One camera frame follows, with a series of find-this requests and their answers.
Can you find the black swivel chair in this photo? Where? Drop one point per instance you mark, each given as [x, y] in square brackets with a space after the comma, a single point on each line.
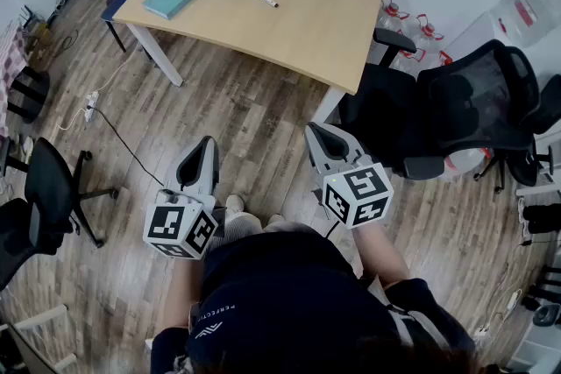
[48, 188]

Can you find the person's gray trousers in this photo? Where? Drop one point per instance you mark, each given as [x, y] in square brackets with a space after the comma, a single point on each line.
[239, 227]

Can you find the person's left forearm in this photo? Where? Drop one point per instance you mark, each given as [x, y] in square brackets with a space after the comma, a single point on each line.
[182, 289]

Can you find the black round stool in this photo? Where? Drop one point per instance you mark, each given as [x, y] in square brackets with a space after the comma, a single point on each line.
[28, 94]

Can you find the clear plastic container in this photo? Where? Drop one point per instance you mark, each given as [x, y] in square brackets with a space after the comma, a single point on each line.
[528, 13]

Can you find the person's right forearm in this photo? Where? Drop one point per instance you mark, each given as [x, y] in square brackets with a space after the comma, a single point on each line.
[381, 254]

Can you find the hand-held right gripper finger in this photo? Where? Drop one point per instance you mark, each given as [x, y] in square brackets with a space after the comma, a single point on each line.
[315, 146]
[346, 138]

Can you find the white power strip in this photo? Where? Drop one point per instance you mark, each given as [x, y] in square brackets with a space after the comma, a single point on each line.
[91, 106]

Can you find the person's dark shirt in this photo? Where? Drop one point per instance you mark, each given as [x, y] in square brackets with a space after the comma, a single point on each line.
[285, 302]

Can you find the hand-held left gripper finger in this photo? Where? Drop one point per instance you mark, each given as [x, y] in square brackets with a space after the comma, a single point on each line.
[213, 166]
[186, 164]

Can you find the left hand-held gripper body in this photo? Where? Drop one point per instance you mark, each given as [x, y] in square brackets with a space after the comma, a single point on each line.
[168, 223]

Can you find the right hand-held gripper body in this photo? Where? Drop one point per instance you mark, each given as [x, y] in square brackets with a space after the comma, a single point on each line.
[359, 192]

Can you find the white box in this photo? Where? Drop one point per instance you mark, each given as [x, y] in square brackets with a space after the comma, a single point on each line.
[471, 39]

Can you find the checked tablecloth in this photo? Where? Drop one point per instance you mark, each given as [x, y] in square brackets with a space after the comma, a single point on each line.
[11, 65]

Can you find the white table leg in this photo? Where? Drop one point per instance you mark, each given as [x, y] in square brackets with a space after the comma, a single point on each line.
[158, 54]
[328, 105]

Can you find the black mesh office chair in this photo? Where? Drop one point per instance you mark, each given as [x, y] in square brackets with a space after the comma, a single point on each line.
[460, 109]

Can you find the person's white shoe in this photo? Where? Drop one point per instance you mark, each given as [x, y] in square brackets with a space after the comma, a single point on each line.
[276, 218]
[235, 203]

